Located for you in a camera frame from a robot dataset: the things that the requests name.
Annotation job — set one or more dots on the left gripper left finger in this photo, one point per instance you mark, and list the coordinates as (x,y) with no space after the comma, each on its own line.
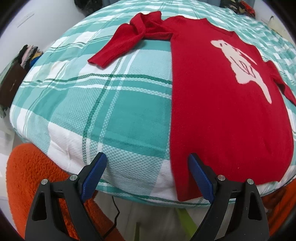
(45,220)

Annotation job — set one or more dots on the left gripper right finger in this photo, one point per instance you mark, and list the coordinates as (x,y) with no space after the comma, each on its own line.
(248,220)

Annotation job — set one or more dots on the red rabbit sweater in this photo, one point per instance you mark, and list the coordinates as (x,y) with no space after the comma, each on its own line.
(227,103)

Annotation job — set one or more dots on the brown box with clothes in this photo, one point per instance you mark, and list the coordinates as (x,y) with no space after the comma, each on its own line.
(14,73)

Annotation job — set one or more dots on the clothes pile by curtain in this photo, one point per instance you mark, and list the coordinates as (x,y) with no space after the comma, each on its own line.
(239,7)

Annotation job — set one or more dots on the black hanging clothes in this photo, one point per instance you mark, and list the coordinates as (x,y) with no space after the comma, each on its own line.
(88,4)

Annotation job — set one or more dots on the orange fleece trousers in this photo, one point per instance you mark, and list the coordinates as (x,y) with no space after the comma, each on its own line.
(27,166)

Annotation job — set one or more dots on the teal plaid bed cover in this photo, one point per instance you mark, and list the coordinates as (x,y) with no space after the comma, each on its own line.
(72,110)

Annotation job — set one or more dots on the cream headboard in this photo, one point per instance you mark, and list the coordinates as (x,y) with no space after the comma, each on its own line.
(279,28)

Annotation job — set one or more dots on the white wall switch plate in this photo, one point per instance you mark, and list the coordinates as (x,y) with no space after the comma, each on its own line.
(24,19)

